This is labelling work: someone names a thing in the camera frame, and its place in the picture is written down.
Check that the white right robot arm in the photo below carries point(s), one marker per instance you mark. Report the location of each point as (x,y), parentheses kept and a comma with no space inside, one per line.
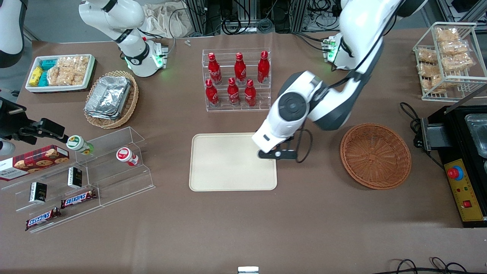
(125,34)

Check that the red rocker switch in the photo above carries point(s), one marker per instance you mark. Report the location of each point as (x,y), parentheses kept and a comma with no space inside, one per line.
(467,204)

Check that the clear acrylic stepped shelf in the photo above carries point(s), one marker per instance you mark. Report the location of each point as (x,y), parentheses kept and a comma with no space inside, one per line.
(121,179)

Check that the steel machine pan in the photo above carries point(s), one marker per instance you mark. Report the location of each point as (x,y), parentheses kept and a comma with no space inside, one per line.
(477,133)

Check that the stacked aluminium foil trays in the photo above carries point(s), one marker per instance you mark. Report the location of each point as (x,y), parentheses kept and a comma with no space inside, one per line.
(108,97)

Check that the black metal side bracket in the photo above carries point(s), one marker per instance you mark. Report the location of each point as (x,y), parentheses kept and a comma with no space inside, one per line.
(433,135)

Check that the clear acrylic bottle rack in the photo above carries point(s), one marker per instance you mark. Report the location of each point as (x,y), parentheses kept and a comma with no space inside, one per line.
(262,102)

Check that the rice cracker snack pack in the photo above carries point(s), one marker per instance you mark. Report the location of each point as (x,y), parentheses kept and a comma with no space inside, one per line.
(66,78)
(453,47)
(74,62)
(427,56)
(433,84)
(458,62)
(430,69)
(447,34)

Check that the beige rectangular serving tray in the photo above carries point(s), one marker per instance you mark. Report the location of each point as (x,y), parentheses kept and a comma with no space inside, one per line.
(228,163)

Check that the green lid yogurt bottle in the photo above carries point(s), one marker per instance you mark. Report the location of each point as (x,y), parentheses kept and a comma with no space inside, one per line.
(78,144)

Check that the red lid yogurt bottle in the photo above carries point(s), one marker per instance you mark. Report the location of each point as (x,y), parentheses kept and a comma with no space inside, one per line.
(126,156)

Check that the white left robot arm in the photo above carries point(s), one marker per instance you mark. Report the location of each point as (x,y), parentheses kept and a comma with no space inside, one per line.
(361,34)

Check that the white box at table edge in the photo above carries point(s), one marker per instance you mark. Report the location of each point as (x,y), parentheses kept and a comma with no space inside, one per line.
(248,270)

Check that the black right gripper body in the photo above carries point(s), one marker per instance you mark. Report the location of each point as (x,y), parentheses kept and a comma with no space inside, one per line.
(11,126)

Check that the black sealing machine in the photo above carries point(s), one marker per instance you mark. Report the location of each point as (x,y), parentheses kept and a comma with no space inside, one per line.
(458,133)

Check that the Snickers chocolate bar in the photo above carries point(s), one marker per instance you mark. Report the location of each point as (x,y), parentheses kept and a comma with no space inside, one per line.
(42,219)
(78,198)

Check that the light woven wicker basket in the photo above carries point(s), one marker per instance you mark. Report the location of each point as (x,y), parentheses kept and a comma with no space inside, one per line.
(131,102)

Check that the grey metal machine lever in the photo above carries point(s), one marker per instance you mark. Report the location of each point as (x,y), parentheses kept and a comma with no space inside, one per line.
(466,99)

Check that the crumpled beige cloth bag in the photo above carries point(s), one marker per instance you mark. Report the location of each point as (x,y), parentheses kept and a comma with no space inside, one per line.
(163,19)

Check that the red cola bottle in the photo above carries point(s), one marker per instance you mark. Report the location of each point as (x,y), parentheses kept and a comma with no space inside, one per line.
(250,95)
(239,70)
(215,70)
(211,95)
(263,68)
(233,93)

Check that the teal snack packet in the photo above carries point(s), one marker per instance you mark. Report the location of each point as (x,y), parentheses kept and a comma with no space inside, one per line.
(43,79)
(48,64)

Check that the white rectangular snack bin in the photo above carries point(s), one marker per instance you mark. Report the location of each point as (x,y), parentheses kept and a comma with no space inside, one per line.
(32,88)

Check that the red emergency stop button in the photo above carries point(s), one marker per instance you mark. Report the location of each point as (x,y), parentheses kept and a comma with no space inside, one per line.
(454,173)

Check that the small black carton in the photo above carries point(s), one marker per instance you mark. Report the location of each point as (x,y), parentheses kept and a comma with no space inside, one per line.
(38,192)
(75,177)

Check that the yellow snack packet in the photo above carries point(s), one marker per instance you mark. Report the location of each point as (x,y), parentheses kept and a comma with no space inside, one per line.
(35,76)

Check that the red chocolate cookie box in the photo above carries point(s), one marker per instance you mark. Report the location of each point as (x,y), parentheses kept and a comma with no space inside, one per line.
(34,161)

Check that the round brown wicker basket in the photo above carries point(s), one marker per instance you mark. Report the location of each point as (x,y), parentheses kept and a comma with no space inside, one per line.
(374,156)

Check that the yellow control panel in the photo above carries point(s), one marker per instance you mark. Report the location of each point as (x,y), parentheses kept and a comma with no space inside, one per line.
(466,190)

